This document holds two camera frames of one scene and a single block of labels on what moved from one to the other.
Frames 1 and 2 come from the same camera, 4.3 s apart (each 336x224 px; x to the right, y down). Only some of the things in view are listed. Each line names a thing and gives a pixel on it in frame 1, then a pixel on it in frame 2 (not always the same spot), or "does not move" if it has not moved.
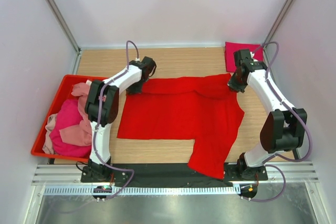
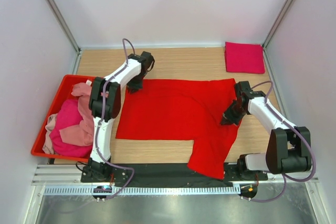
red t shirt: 203,108 does not move
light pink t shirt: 81,134 does not move
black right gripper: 234,87 → 228,118
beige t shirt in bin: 48,145 does not move
